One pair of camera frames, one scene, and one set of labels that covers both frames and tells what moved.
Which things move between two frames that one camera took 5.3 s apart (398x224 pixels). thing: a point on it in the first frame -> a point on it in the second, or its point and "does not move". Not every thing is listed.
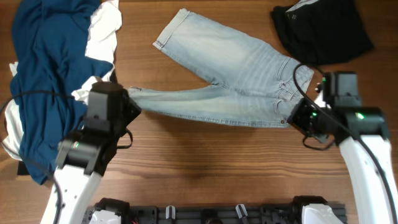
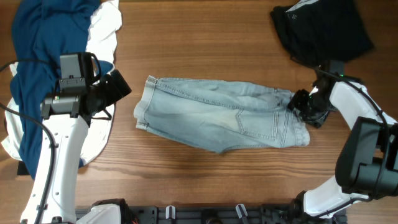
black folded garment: (321, 32) does not move
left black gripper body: (132, 111) -> (108, 91)
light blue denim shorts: (255, 84) -> (220, 115)
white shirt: (101, 45) does not move
